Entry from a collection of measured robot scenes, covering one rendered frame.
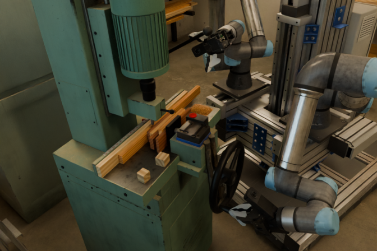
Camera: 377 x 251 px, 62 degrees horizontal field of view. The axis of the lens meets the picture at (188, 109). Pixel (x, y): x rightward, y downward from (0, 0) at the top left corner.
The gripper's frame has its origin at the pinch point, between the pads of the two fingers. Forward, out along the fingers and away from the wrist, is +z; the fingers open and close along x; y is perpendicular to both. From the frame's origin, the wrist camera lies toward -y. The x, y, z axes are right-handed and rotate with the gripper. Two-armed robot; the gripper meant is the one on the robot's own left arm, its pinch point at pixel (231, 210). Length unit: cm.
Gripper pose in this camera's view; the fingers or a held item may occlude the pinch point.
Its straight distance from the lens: 118.1
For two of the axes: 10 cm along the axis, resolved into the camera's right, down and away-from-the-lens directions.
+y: 4.8, 8.2, 3.1
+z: -7.2, 1.6, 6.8
